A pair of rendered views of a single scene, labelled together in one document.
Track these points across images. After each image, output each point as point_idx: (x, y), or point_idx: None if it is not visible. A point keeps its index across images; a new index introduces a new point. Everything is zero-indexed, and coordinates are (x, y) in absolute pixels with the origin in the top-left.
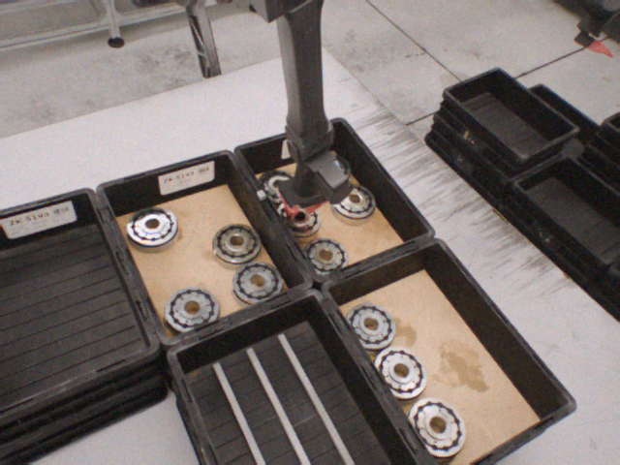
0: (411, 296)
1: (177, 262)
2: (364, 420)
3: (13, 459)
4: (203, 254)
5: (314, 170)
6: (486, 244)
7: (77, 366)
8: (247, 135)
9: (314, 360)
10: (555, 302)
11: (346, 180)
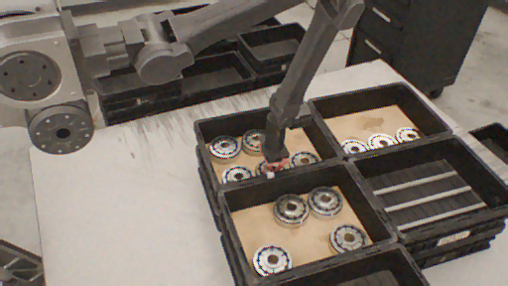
0: None
1: (300, 251)
2: (407, 169)
3: None
4: (293, 234)
5: (298, 117)
6: (266, 104)
7: None
8: (132, 214)
9: (374, 184)
10: (307, 90)
11: (307, 105)
